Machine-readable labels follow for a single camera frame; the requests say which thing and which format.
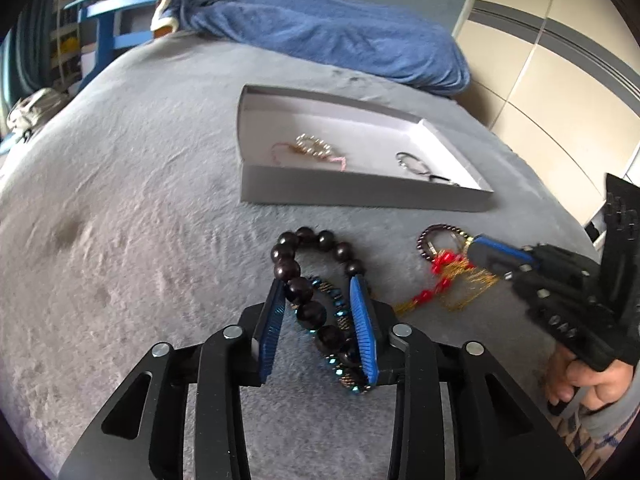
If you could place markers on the silver bangle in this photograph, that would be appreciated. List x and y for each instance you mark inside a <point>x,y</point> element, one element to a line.
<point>413,164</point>

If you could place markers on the red bead gold tassel charm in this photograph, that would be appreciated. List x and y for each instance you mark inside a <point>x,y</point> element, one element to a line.
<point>457,284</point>

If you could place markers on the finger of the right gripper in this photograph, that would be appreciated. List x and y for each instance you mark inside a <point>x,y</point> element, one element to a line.
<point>495,256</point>

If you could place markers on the blue wooden desk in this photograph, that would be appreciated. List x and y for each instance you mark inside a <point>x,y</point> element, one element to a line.
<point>108,40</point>

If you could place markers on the blue blanket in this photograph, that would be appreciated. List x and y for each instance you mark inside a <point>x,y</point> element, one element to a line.
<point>384,41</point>

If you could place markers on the cream wardrobe with grey stripes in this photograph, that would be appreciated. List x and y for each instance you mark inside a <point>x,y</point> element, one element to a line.
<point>558,82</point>

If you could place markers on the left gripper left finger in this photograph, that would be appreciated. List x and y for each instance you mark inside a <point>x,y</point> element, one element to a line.
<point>267,330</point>

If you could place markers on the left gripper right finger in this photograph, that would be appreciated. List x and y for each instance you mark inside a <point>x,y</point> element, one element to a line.
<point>373,321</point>

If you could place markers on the grey cardboard tray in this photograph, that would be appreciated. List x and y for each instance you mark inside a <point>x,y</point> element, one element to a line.
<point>310,148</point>

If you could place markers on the right hand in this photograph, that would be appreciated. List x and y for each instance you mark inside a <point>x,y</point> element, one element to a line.
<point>565,373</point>

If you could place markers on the grey bag on floor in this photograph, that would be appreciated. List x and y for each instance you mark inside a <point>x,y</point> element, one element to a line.
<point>31,114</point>

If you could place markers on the grey sleeve right forearm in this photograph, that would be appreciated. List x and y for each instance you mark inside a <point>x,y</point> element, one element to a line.
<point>594,437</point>

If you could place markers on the white shelf rack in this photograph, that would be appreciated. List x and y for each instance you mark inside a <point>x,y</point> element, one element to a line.
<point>65,45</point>

